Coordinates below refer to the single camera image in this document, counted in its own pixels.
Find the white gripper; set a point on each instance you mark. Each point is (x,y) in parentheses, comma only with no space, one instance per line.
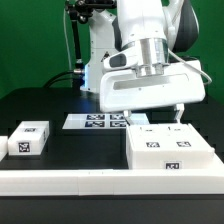
(123,90)

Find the white cabinet body box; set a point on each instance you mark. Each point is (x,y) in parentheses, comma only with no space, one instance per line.
(172,160)

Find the white cabinet top block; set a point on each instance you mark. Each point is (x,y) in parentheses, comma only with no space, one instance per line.
(29,138)

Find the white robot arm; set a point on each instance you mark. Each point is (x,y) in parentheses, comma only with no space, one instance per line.
(134,65)

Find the white base tag plate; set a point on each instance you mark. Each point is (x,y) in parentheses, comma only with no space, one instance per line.
(94,121)

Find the white L-shaped obstacle fence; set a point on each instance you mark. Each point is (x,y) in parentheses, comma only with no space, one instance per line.
(127,181)

